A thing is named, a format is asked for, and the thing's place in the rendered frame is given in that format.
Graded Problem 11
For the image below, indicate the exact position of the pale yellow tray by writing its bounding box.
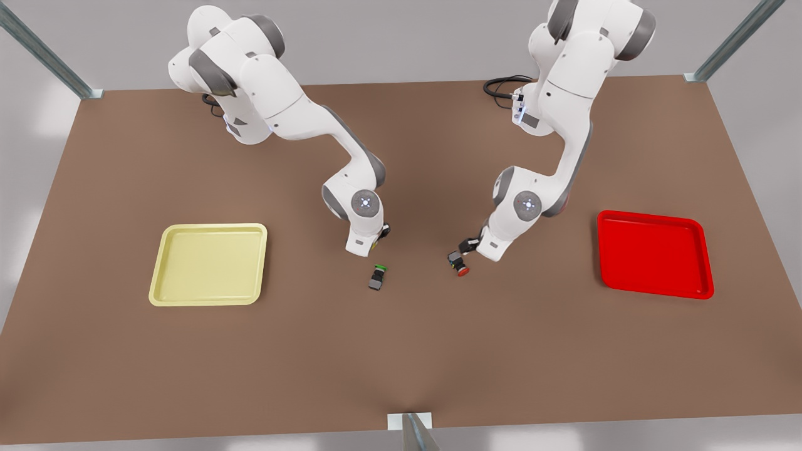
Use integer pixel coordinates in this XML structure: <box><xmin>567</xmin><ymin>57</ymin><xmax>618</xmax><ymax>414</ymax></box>
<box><xmin>148</xmin><ymin>223</ymin><xmax>268</xmax><ymax>307</ymax></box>

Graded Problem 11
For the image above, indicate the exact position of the red tray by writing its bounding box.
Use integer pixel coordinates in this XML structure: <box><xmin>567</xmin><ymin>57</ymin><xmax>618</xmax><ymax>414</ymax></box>
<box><xmin>596</xmin><ymin>210</ymin><xmax>715</xmax><ymax>300</ymax></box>

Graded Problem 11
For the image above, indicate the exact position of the silver frame post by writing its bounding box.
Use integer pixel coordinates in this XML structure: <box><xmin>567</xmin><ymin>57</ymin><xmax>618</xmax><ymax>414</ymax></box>
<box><xmin>0</xmin><ymin>3</ymin><xmax>104</xmax><ymax>100</ymax></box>
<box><xmin>684</xmin><ymin>0</ymin><xmax>786</xmax><ymax>83</ymax></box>
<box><xmin>387</xmin><ymin>412</ymin><xmax>442</xmax><ymax>451</ymax></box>

